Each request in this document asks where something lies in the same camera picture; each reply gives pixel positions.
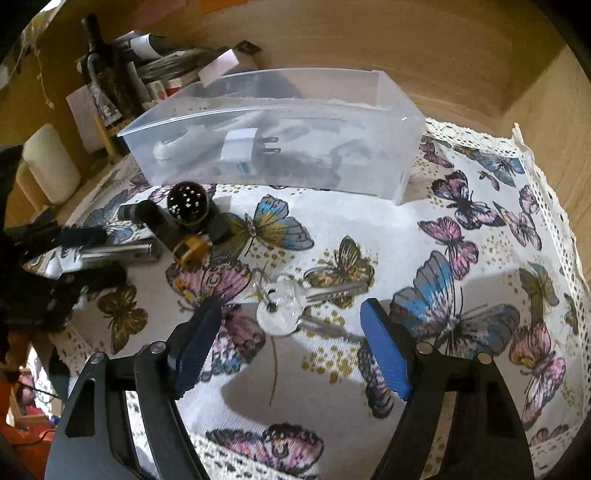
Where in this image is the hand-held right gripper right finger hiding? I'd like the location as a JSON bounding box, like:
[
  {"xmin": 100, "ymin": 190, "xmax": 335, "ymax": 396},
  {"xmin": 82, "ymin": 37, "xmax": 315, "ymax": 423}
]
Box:
[{"xmin": 359, "ymin": 298, "xmax": 537, "ymax": 480}]

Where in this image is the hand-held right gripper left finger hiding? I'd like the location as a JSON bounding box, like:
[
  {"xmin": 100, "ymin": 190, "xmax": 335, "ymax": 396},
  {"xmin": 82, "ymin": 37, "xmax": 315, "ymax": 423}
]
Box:
[{"xmin": 44, "ymin": 294, "xmax": 223, "ymax": 480}]

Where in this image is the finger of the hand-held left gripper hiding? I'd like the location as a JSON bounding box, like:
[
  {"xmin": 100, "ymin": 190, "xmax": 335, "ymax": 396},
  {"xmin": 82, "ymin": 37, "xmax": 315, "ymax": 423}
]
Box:
[
  {"xmin": 18, "ymin": 222, "xmax": 108, "ymax": 252},
  {"xmin": 51, "ymin": 265, "xmax": 129, "ymax": 301}
]

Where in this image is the silver metal cylinder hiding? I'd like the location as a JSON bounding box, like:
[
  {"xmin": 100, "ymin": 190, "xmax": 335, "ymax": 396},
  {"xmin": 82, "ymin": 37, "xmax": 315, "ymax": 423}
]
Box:
[{"xmin": 59, "ymin": 242, "xmax": 162, "ymax": 274}]

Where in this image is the silver slim key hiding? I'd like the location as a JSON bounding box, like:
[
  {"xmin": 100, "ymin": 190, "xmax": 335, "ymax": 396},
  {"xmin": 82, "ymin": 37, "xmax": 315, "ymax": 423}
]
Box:
[{"xmin": 295, "ymin": 314, "xmax": 371, "ymax": 346}]

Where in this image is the silver round-head key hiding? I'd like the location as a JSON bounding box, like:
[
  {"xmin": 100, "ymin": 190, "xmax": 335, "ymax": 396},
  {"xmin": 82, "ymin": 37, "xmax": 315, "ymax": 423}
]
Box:
[{"xmin": 256, "ymin": 276, "xmax": 363, "ymax": 338}]

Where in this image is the clear plastic container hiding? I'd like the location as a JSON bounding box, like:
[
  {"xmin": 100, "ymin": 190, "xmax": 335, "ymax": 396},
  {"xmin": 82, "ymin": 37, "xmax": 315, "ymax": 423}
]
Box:
[{"xmin": 116, "ymin": 68, "xmax": 427, "ymax": 206}]

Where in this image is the beige pillar candle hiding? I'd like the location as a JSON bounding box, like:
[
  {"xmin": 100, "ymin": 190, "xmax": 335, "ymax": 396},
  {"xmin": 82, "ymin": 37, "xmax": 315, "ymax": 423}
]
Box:
[{"xmin": 16, "ymin": 163, "xmax": 52, "ymax": 209}]

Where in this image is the white pillar candle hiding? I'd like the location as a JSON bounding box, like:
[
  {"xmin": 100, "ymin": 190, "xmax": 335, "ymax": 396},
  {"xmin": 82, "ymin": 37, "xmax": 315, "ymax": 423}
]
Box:
[{"xmin": 23, "ymin": 123, "xmax": 83, "ymax": 205}]

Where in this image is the butterfly print tablecloth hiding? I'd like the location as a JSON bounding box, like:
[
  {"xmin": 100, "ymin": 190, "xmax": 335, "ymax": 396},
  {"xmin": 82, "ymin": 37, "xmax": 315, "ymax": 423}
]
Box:
[{"xmin": 18, "ymin": 117, "xmax": 583, "ymax": 480}]

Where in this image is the black round pin connector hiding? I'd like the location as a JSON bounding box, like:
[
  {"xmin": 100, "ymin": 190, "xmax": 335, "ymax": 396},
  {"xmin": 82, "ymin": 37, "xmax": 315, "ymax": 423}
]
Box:
[{"xmin": 117, "ymin": 182, "xmax": 232, "ymax": 251}]

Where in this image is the dark wine bottle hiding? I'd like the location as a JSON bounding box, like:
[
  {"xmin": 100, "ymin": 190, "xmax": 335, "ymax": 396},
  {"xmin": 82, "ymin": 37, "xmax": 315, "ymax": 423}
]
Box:
[{"xmin": 80, "ymin": 14, "xmax": 140, "ymax": 141}]

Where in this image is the white plug adapter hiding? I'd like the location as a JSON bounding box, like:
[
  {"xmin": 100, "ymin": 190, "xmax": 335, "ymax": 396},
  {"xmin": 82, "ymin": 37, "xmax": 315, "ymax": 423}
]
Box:
[{"xmin": 220, "ymin": 128, "xmax": 282, "ymax": 168}]

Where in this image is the white label bottle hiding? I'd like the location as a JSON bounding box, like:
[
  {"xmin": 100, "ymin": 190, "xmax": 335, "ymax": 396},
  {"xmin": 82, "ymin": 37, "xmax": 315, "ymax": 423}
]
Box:
[{"xmin": 121, "ymin": 31, "xmax": 168, "ymax": 62}]

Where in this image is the white paper card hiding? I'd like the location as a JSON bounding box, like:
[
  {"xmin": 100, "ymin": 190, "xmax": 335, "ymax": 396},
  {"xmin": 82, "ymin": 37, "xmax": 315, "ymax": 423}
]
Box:
[{"xmin": 198, "ymin": 48, "xmax": 239, "ymax": 86}]

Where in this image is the black cable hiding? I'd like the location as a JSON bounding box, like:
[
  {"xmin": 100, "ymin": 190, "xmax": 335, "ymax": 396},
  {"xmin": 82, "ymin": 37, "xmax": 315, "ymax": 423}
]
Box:
[{"xmin": 276, "ymin": 137, "xmax": 366, "ymax": 186}]

